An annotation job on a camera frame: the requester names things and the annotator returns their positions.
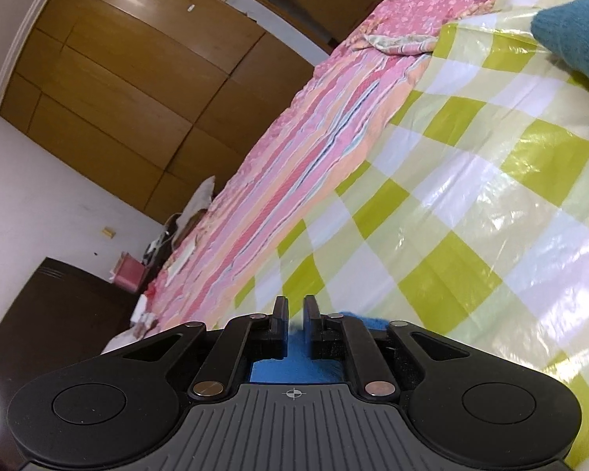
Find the teal knitted cloth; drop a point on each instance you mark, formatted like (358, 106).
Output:
(576, 34)

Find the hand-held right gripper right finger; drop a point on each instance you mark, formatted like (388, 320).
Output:
(310, 313)

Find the blue knitted sweater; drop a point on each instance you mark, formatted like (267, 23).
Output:
(294, 365)

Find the pink striped bedsheet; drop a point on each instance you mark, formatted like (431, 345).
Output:
(294, 167)

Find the wall socket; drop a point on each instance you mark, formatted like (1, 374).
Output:
(108, 232)

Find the pink floral quilt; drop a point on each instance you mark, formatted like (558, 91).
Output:
(402, 5)

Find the dark wooden headboard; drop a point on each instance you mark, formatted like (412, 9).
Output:
(54, 314)

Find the pink box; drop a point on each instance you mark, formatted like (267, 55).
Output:
(127, 272)

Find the grey cloth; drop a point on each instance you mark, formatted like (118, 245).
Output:
(199, 201)

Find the white paper strip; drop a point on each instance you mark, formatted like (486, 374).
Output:
(181, 260)

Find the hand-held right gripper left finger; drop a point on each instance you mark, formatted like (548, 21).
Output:
(280, 313)

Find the green checked plastic sheet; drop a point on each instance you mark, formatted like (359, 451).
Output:
(471, 206)

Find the wooden wardrobe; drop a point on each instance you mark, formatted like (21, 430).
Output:
(127, 83)

